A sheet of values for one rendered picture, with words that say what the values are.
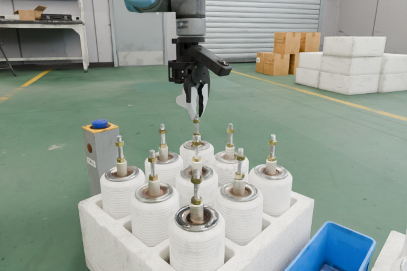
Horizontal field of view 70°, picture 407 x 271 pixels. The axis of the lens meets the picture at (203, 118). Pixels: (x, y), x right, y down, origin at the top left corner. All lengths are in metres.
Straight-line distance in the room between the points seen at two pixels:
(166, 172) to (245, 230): 0.24
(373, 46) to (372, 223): 2.38
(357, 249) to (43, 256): 0.77
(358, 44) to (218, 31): 3.41
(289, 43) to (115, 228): 3.94
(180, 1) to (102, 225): 0.53
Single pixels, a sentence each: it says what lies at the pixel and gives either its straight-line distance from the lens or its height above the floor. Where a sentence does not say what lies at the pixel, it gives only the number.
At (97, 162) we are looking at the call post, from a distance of 0.81.
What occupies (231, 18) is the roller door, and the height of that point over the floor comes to 0.88.
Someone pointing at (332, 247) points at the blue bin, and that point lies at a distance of 0.82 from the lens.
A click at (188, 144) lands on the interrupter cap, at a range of 0.81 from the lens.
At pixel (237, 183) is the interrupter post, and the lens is 0.57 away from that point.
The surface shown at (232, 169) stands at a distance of 0.70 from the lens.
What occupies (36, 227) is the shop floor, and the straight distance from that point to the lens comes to 1.04.
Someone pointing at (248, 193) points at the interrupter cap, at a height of 0.25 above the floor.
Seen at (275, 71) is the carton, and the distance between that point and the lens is 4.27.
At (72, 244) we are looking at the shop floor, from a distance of 0.93.
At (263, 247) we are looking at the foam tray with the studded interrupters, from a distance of 0.58.
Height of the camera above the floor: 0.55
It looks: 16 degrees down
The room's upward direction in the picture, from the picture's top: straight up
